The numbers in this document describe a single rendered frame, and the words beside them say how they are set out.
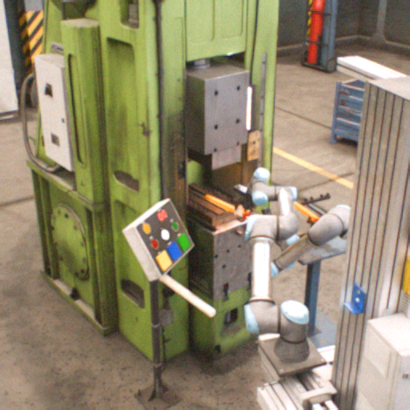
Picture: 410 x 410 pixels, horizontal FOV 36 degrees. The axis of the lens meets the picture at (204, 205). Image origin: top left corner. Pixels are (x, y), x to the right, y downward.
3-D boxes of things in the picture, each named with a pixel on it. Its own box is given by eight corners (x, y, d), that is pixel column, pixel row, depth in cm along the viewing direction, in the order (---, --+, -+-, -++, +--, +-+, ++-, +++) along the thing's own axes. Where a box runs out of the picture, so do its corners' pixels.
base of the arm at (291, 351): (315, 358, 267) (317, 339, 262) (283, 366, 262) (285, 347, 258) (299, 336, 279) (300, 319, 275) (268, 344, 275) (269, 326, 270)
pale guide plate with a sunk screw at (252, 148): (259, 158, 373) (260, 130, 365) (247, 161, 368) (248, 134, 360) (256, 156, 374) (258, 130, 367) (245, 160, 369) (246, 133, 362)
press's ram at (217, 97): (259, 139, 349) (261, 68, 332) (204, 155, 328) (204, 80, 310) (211, 120, 379) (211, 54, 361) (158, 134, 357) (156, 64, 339)
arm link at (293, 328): (308, 342, 261) (311, 315, 255) (276, 341, 261) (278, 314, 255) (306, 324, 271) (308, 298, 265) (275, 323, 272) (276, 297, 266)
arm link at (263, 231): (281, 330, 256) (279, 210, 280) (244, 329, 256) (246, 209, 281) (279, 338, 266) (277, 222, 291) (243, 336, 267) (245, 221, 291)
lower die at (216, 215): (239, 218, 362) (239, 204, 358) (211, 228, 350) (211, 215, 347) (194, 193, 391) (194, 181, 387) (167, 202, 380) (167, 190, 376)
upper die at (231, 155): (240, 161, 346) (240, 144, 342) (212, 170, 335) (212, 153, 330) (193, 140, 375) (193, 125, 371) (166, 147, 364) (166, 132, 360)
